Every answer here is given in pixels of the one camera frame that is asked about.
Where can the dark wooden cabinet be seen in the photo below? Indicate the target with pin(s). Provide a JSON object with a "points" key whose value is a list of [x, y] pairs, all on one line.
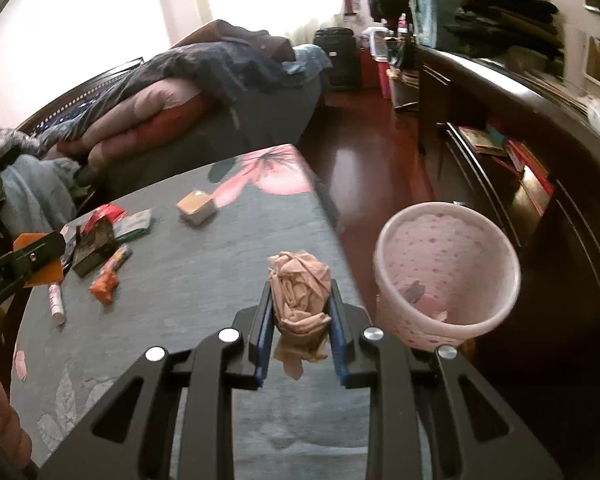
{"points": [[570, 240]]}

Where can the grey knit cloth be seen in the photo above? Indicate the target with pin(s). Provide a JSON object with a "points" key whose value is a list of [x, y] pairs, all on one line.
{"points": [[5, 145]]}

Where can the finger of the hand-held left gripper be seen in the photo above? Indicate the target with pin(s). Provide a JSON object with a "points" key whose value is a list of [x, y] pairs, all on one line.
{"points": [[35, 256]]}

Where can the black suitcase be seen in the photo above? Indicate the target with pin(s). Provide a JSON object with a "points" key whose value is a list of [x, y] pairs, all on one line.
{"points": [[337, 57]]}

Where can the light blue fleece blanket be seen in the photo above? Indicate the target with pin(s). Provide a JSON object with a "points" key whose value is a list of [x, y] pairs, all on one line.
{"points": [[35, 190]]}

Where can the red plastic container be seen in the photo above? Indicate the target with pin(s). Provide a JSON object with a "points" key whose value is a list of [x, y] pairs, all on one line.
{"points": [[384, 77]]}

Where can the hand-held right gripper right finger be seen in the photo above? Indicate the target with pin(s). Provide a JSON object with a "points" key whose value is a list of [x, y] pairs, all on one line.
{"points": [[337, 345]]}

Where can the white pink-dotted waste bin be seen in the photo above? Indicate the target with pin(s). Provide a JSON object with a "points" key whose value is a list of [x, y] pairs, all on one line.
{"points": [[445, 250]]}

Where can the grey bed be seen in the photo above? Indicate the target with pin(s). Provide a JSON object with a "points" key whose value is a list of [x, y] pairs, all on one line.
{"points": [[260, 120]]}

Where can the pink red quilt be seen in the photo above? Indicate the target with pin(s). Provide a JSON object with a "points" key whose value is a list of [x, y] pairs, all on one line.
{"points": [[145, 120]]}

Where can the red book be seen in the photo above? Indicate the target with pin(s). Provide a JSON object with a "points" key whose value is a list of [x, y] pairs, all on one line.
{"points": [[527, 165]]}

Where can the red crinkled wrapper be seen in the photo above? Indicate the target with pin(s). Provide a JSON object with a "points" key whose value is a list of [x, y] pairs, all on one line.
{"points": [[102, 217]]}

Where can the dark brown wrapper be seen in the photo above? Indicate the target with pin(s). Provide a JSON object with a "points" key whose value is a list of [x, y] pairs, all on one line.
{"points": [[94, 250]]}

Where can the orange candy wrapper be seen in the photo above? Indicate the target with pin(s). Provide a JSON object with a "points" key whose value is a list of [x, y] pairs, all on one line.
{"points": [[109, 275]]}

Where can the small tan box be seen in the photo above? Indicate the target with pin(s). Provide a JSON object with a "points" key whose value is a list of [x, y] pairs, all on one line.
{"points": [[196, 206]]}

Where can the paper scraps in bin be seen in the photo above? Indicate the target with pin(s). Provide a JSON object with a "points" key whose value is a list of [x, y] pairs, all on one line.
{"points": [[420, 295]]}

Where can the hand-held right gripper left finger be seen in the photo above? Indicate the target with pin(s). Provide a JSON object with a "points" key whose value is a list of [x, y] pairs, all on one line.
{"points": [[265, 340]]}

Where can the green white packet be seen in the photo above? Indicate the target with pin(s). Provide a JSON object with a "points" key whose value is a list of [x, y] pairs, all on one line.
{"points": [[134, 224]]}

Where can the stack of dark clothes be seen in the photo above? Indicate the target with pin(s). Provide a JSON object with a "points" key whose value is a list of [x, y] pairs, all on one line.
{"points": [[490, 15]]}

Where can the grey floral tablecloth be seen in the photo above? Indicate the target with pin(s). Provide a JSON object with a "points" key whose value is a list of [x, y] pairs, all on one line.
{"points": [[190, 270]]}

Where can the beige tissue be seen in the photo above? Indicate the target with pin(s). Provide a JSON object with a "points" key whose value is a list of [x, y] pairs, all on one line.
{"points": [[300, 285]]}

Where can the person's left hand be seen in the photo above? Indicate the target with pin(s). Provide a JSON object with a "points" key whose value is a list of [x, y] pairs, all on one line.
{"points": [[2, 425]]}

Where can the wooden headboard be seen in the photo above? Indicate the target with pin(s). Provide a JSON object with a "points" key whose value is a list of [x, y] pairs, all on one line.
{"points": [[80, 90]]}

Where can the brown book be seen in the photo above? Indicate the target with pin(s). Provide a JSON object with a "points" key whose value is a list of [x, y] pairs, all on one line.
{"points": [[480, 140]]}

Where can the white pink-printed tube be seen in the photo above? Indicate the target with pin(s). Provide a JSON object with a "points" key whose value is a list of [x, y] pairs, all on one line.
{"points": [[57, 305]]}

